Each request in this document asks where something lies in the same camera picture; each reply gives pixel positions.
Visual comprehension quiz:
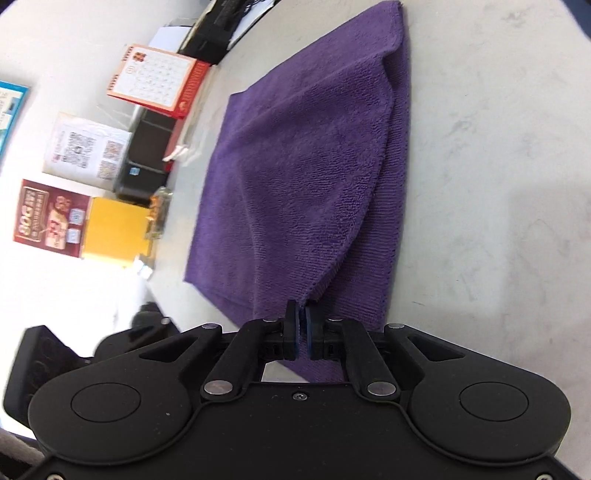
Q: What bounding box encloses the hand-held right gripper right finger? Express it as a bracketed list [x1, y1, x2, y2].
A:
[305, 300, 467, 403]

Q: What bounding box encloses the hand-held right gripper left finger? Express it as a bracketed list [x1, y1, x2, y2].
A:
[139, 300, 301, 403]

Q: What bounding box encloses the purple towel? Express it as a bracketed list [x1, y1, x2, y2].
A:
[183, 0, 413, 385]

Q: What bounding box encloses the red poster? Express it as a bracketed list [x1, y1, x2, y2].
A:
[12, 178, 92, 260]

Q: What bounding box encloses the yellow box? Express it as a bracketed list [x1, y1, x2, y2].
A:
[82, 197, 158, 269]

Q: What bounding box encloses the clear bag of candies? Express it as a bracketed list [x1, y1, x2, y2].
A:
[145, 186, 173, 241]

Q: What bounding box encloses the red flat book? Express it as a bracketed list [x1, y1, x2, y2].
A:
[161, 62, 223, 168]

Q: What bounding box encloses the white poster with square codes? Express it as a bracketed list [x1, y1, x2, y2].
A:
[42, 111, 133, 186]

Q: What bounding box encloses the red desk calendar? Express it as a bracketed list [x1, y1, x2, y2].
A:
[106, 43, 212, 121]

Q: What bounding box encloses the pile of white papers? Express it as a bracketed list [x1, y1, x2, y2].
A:
[148, 24, 195, 55]

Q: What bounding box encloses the blue wall poster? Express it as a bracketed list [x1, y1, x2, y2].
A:
[0, 80, 31, 156]

